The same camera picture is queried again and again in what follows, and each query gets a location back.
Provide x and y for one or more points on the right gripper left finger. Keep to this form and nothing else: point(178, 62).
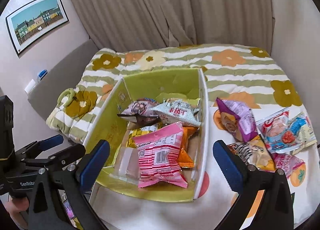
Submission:
point(46, 209)

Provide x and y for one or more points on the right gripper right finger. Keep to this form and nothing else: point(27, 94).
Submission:
point(275, 210)

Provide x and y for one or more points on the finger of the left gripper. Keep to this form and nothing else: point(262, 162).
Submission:
point(58, 160)
point(51, 142)

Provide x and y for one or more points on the pink persimmon snack packet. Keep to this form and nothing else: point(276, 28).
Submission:
point(287, 163)

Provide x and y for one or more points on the translucent white snack packet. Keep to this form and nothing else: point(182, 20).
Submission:
point(126, 167)

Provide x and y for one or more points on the zebra pattern snack bag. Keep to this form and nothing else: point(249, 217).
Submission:
point(255, 153)

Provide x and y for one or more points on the blue red white snack bag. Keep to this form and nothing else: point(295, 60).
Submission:
point(282, 134)

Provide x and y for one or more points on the pink striped snack packet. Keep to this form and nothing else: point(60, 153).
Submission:
point(158, 152)

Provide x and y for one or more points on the purple snack bag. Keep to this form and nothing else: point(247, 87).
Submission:
point(238, 119)

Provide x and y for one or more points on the person's left hand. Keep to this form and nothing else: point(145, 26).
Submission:
point(14, 207)

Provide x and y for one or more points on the yellow snack packet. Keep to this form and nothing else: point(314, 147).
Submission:
point(141, 131)

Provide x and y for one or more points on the dark cartoon snack packet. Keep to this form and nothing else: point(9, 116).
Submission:
point(141, 112)

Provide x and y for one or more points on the grey headboard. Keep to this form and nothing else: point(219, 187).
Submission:
point(65, 74)

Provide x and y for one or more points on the orange snack packet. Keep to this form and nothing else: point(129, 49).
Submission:
point(184, 160)

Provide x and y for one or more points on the white red snack packet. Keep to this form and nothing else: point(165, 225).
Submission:
point(177, 111)

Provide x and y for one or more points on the framed houses picture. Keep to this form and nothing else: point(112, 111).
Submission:
point(32, 21)

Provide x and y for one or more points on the green cardboard box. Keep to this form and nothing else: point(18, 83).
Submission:
point(187, 84)

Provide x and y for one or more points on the beige curtain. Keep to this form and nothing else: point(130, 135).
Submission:
point(126, 25)

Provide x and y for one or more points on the white wall switch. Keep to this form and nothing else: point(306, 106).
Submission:
point(31, 85)

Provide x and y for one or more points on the green ring toy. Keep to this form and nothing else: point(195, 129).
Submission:
point(69, 93)

